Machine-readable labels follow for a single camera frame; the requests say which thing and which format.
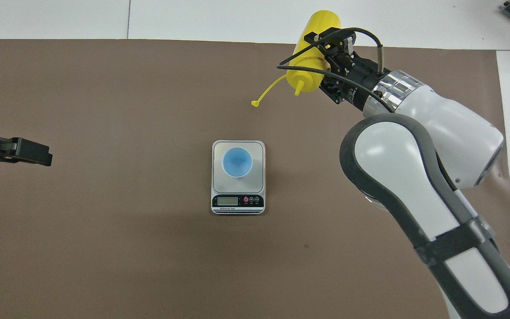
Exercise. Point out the brown paper table mat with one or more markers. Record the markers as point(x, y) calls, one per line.
point(126, 243)

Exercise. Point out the light blue plastic cup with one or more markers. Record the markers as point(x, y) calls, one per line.
point(237, 161)

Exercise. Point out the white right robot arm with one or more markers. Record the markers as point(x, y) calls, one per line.
point(436, 119)

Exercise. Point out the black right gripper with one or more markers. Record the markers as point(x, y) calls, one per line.
point(357, 77)

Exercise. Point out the yellow squeeze seasoning bottle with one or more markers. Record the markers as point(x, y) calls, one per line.
point(312, 55)

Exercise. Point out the silver digital kitchen scale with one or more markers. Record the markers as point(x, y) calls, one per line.
point(237, 201)

